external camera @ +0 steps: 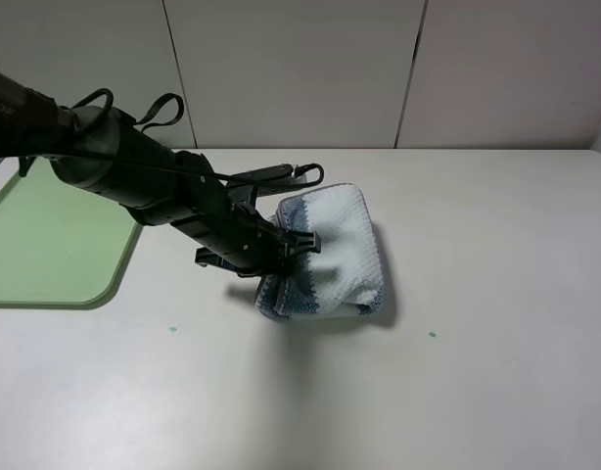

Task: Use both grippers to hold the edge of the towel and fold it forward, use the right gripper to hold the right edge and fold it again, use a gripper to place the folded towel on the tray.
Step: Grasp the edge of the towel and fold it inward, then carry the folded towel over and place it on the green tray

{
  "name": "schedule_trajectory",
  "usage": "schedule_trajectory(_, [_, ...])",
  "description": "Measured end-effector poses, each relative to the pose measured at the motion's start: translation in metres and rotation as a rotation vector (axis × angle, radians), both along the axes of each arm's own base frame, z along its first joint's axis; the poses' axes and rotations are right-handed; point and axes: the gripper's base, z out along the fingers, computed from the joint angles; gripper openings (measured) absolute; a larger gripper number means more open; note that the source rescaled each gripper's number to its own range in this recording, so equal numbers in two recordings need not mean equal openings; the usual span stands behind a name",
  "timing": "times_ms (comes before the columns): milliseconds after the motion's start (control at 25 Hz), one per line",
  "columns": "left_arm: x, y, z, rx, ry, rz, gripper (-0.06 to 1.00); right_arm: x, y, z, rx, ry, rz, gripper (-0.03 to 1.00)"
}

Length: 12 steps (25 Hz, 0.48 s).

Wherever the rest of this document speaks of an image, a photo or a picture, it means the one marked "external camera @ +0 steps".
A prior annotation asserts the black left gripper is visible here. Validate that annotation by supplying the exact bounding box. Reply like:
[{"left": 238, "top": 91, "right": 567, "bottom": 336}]
[{"left": 171, "top": 180, "right": 322, "bottom": 276}]

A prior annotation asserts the blue white striped towel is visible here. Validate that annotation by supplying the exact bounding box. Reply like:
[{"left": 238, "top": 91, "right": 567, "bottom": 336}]
[{"left": 255, "top": 183, "right": 385, "bottom": 320}]

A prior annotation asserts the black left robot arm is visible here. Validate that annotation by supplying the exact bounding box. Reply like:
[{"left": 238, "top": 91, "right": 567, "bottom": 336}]
[{"left": 0, "top": 73, "right": 322, "bottom": 277}]

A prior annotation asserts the green plastic tray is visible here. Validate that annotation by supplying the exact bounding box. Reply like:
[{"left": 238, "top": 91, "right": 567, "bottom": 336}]
[{"left": 0, "top": 160, "right": 142, "bottom": 309}]

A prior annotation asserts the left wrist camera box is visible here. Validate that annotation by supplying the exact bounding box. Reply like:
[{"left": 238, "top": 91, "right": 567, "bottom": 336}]
[{"left": 234, "top": 164, "right": 307, "bottom": 196}]

